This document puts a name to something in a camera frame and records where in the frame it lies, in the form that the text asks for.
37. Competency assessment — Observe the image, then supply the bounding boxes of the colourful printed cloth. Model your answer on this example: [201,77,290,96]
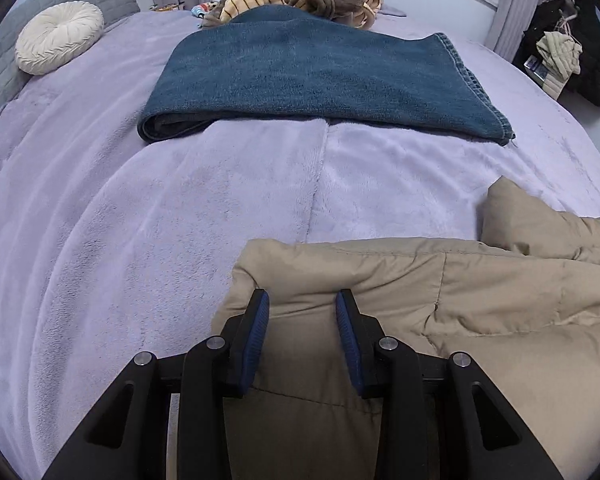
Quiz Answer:
[192,1,226,21]

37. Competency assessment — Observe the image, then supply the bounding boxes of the beige hanging puffer jacket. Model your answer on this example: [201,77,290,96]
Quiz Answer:
[536,30,583,101]

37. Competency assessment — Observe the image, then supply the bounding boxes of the folded blue jeans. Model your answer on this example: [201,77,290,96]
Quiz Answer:
[137,4,517,147]

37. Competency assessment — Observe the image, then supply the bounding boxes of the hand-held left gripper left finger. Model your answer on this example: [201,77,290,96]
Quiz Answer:
[42,288,271,480]

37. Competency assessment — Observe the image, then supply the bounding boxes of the round cream pillow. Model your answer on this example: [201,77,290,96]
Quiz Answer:
[15,2,105,76]

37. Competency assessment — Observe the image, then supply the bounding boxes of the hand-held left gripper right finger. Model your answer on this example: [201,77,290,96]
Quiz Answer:
[334,288,566,480]

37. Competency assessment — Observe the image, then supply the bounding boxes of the black hanging coat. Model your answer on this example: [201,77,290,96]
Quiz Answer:
[512,0,600,112]

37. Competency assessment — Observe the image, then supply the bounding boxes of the beige puffer jacket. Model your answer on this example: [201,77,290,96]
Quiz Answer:
[223,176,600,480]
[536,30,583,101]

